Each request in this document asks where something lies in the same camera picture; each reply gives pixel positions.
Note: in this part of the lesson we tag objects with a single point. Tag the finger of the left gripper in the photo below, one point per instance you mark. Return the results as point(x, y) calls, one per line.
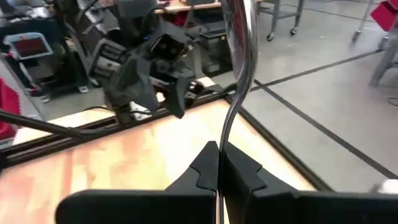
point(136, 84)
point(180, 96)

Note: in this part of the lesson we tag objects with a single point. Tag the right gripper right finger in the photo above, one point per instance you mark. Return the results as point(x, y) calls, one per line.
point(239, 180)

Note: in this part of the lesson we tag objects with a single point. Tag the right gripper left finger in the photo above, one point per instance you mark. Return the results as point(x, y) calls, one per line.
point(202, 174)

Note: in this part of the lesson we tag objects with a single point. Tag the black equipment box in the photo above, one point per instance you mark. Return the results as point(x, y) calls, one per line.
point(214, 53)

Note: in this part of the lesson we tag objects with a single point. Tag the black equipment cabinet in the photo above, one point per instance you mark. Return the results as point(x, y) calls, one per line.
point(46, 73)

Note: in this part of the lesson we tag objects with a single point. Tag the teach pendant red screen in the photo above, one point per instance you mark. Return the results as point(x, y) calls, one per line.
point(29, 46)

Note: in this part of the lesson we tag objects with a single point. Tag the red storage bin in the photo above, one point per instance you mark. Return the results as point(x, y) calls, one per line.
point(7, 105)
point(385, 14)

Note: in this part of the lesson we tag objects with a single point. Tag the wheeled grey workbench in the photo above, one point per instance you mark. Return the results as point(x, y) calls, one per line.
point(384, 62)

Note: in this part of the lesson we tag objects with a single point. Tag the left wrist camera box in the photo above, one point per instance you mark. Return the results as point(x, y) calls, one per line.
point(169, 46)

